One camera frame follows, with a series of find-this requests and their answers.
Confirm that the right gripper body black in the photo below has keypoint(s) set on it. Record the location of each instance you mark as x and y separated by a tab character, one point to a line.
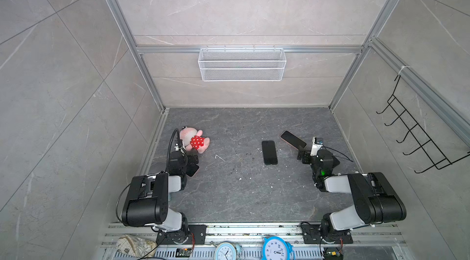
308	159

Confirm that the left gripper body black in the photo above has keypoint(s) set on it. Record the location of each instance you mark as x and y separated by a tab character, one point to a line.
190	162

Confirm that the black phone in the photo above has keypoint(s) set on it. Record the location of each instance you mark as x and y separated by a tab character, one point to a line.
269	153

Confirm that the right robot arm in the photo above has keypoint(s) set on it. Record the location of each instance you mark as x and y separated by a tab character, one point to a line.
374	199

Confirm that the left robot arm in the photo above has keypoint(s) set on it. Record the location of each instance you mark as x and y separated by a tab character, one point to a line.
147	197

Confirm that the phone in red case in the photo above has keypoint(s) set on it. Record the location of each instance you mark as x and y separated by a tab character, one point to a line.
293	140

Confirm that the pink plush toy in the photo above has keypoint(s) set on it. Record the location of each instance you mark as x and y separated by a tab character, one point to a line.
193	140

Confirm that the white alarm clock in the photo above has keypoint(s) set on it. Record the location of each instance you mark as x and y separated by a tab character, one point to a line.
225	251

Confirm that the blue alarm clock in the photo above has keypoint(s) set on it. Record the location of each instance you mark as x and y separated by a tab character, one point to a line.
275	248

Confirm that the crumpled patterned cloth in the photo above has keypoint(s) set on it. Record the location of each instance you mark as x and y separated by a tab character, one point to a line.
135	246

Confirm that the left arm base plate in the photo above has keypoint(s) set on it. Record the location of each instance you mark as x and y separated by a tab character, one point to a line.
188	235

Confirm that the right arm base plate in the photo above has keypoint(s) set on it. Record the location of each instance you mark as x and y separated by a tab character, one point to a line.
316	234

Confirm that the white wire basket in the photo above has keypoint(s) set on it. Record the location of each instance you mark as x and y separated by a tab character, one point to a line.
241	64

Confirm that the black wall hook rack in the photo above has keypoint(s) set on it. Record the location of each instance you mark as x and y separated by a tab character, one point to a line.
416	131

